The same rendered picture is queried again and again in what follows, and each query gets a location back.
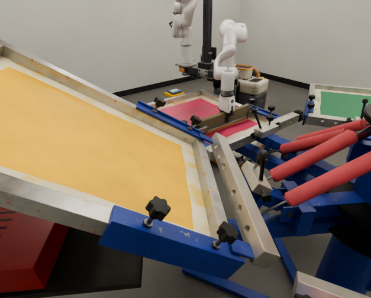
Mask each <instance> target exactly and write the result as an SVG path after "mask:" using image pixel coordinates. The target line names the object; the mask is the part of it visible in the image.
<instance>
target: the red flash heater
mask: <svg viewBox="0 0 371 298"><path fill-rule="evenodd" d="M68 230H69V226H65V225H61V224H59V223H55V222H51V221H47V220H45V219H41V218H37V217H34V216H30V215H26V214H24V213H20V212H16V211H13V210H9V209H5V208H2V207H0V293H5V292H12V291H24V290H35V289H45V287H46V284H47V282H48V280H49V277H50V275H51V272H52V269H53V267H54V265H55V262H56V260H57V257H58V255H59V252H60V250H61V247H62V245H63V242H64V239H65V237H66V235H67V232H68Z"/></svg>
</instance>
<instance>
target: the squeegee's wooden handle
mask: <svg viewBox="0 0 371 298"><path fill-rule="evenodd" d="M249 109H250V105H248V104H246V105H243V106H239V107H236V108H235V111H234V115H232V116H230V121H233V120H235V119H238V118H241V117H243V116H247V113H248V111H249ZM225 117H227V116H226V112H221V113H218V114H215V115H212V116H209V117H206V118H203V119H201V120H202V121H201V122H200V124H199V128H203V127H205V126H207V130H208V129H210V128H213V127H216V126H219V125H222V124H224V123H225Z"/></svg>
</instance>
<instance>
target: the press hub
mask: <svg viewBox="0 0 371 298"><path fill-rule="evenodd" d="M363 117H364V119H365V120H366V121H367V122H368V123H369V124H370V125H371V103H370V104H368V105H367V106H366V107H365V108H364V111H363ZM351 191H356V193H357V194H358V195H359V196H360V197H361V198H362V199H363V200H365V201H366V203H357V204H349V205H339V206H338V207H337V210H338V211H339V212H341V213H342V214H343V215H344V216H345V217H347V218H348V219H349V220H351V221H353V222H354V223H356V225H343V226H331V227H329V229H328V230H329V231H330V232H331V233H332V237H331V239H330V241H329V244H328V246H327V249H326V250H325V253H324V256H323V258H322V260H321V263H320V265H319V267H318V270H317V272H316V274H315V277H316V278H319V279H321V280H324V281H327V282H329V283H333V284H335V285H338V286H341V287H344V288H346V289H349V290H352V291H355V292H357V293H360V294H363V295H365V294H366V293H367V290H365V289H364V282H363V273H364V272H365V270H366V269H367V266H368V265H369V258H371V243H370V237H369V231H371V171H370V172H368V173H366V174H364V175H362V176H359V177H357V178H356V181H355V182H354V184H352V183H350V182H347V183H345V184H342V185H340V186H338V187H336V188H334V189H331V190H329V191H327V192H325V193H337V192H351Z"/></svg>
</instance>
